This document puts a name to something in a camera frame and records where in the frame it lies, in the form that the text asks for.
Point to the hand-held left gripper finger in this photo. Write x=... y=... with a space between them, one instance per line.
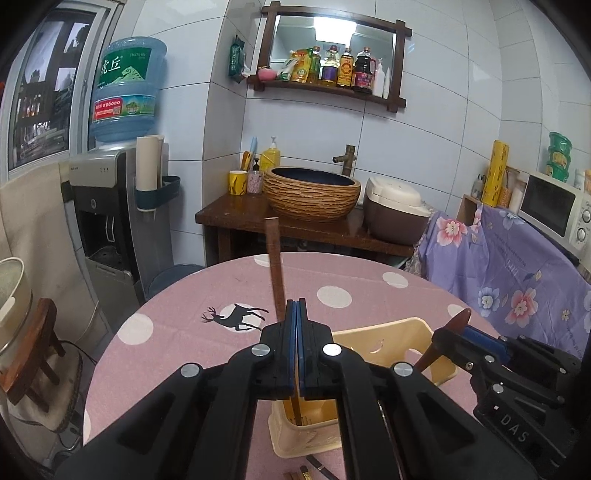
x=292 y=350
x=302 y=350

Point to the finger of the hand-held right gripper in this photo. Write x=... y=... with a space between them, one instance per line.
x=455 y=350
x=489 y=344

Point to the brown wooden spoon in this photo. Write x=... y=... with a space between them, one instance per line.
x=461 y=318

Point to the beige plastic utensil holder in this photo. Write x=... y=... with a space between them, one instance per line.
x=369 y=339

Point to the purple floral cloth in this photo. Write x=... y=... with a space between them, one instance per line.
x=508 y=267

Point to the black chopstick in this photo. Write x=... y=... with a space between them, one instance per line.
x=323 y=467

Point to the pink polka dot tablecloth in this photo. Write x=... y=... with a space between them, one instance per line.
x=184 y=300

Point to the light wooden box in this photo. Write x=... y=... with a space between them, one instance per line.
x=468 y=210

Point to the dark blue bin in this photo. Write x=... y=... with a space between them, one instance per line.
x=171 y=277

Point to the brown and cream rice cooker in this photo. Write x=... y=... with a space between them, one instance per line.
x=392 y=217

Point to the white microwave oven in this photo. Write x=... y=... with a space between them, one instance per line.
x=549 y=207

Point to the dark wooden sink cabinet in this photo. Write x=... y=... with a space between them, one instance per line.
x=231 y=212

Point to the woven pattern sink basin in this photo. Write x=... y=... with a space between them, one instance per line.
x=309 y=198

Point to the pink patterned cup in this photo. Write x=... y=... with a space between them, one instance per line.
x=255 y=182

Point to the yellow wrap roll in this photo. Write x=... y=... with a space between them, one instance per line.
x=495 y=170

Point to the yellow mug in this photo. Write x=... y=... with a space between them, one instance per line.
x=238 y=182

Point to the yellow soap dispenser bottle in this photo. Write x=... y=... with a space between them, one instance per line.
x=270 y=157

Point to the bronze bamboo faucet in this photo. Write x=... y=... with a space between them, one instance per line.
x=346 y=159

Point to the blue toothbrush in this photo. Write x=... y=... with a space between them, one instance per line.
x=253 y=150

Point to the grey water dispenser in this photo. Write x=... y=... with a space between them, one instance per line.
x=101 y=221

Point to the dark wooden stool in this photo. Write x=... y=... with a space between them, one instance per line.
x=44 y=323

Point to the wooden framed mirror shelf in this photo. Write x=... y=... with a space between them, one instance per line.
x=323 y=88

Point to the pink round item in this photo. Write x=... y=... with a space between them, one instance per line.
x=266 y=74

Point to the white plastic bottle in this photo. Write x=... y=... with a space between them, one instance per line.
x=378 y=81

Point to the purple label bottle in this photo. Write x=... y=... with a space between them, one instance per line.
x=329 y=69

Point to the dark soy sauce bottle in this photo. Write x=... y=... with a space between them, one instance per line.
x=363 y=74

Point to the yellow oil pouch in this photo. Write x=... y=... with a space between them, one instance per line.
x=300 y=67

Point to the yellow label sauce bottle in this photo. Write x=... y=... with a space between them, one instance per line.
x=345 y=69

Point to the cream round container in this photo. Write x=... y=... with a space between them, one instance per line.
x=11 y=300

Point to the green hanging packet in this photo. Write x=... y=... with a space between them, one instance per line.
x=236 y=60

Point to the blue water bottle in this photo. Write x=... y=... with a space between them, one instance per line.
x=129 y=83

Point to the blue wall holder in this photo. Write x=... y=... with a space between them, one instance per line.
x=168 y=189

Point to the window with white frame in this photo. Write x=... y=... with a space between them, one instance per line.
x=46 y=92

